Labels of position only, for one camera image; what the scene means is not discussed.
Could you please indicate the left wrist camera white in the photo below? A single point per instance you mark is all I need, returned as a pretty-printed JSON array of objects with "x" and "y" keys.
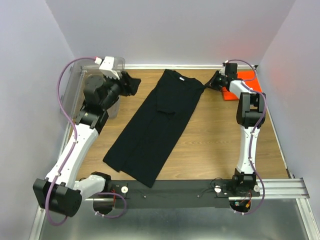
[{"x": 108, "y": 66}]

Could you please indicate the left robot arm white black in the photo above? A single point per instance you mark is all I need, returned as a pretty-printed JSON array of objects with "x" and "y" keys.
[{"x": 58, "y": 191}]

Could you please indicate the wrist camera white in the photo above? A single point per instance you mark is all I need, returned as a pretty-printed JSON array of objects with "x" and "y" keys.
[
  {"x": 108, "y": 66},
  {"x": 223, "y": 69}
]

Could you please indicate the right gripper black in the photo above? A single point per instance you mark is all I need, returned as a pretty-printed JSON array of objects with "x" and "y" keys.
[{"x": 210, "y": 83}]

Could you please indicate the black t-shirt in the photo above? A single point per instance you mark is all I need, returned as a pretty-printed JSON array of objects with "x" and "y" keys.
[{"x": 148, "y": 139}]

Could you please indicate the folded orange t-shirt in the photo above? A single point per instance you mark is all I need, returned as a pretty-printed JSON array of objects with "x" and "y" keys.
[{"x": 244, "y": 75}]

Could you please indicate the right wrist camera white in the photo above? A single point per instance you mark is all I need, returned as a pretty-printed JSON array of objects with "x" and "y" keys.
[{"x": 223, "y": 69}]

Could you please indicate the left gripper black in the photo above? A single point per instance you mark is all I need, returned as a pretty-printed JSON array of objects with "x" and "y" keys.
[{"x": 132, "y": 85}]

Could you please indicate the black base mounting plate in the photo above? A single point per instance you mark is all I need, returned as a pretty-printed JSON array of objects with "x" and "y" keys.
[{"x": 175, "y": 194}]

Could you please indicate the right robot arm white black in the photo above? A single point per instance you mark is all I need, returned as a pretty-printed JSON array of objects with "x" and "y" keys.
[{"x": 250, "y": 116}]

